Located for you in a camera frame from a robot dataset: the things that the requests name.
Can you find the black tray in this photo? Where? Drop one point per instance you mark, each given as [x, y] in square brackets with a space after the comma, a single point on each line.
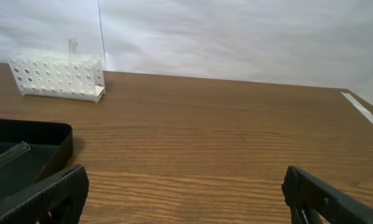
[49, 146]

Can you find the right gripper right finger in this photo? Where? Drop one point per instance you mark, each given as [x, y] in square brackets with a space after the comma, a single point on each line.
[329, 202]

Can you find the clear test tube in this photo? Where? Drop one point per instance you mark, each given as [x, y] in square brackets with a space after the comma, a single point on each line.
[73, 48]
[8, 157]

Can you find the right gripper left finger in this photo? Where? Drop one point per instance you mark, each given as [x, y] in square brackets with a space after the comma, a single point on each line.
[49, 196]

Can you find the white test tube rack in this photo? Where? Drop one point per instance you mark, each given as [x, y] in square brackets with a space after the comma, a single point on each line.
[58, 77]

